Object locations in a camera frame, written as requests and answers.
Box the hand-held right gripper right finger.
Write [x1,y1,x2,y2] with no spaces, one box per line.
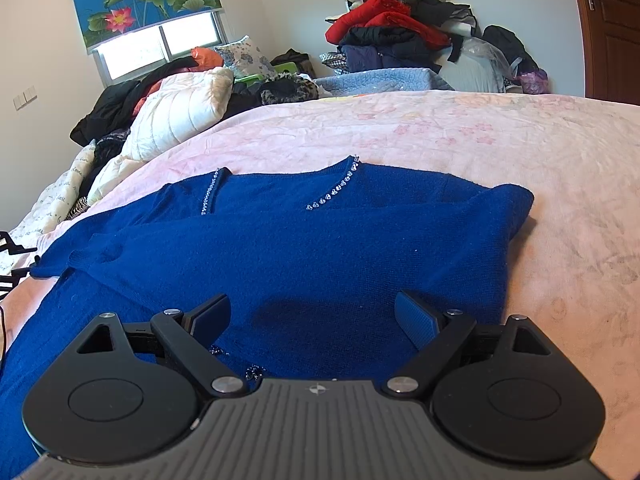
[385,291,553,403]

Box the purple plastic bag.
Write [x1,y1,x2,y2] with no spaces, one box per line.
[517,69,550,95]

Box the red jacket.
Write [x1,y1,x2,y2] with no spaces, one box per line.
[325,0,452,49]

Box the window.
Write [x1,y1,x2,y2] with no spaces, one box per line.
[92,10,227,87]

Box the white wall switch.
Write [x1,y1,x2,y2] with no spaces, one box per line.
[12,85,38,110]

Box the light blue blanket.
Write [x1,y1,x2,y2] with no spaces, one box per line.
[314,67,454,97]

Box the pink floral bed blanket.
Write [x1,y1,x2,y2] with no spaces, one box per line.
[0,89,640,411]

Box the black backpack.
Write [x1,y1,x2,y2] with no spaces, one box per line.
[481,25,542,75]

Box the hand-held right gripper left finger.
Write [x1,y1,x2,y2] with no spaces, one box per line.
[75,294,249,400]

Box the blue knit sweater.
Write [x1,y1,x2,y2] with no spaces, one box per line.
[0,156,535,476]

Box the white printed quilt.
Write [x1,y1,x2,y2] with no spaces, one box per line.
[9,142,126,266]

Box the leopard print garment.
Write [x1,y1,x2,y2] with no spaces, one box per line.
[256,74,321,107]

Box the orange plastic bag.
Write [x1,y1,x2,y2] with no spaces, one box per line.
[191,46,224,70]

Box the clear plastic bag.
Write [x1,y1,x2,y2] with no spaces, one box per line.
[440,36,518,94]

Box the black garment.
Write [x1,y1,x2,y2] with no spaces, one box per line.
[70,56,199,147]

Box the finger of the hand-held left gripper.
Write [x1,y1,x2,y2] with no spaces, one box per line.
[0,230,39,257]
[0,267,32,294]

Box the floral pillow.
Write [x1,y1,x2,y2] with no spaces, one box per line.
[214,36,277,80]

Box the dark navy jacket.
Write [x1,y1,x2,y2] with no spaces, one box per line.
[339,26,443,74]

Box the wooden door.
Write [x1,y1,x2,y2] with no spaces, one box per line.
[567,0,640,107]

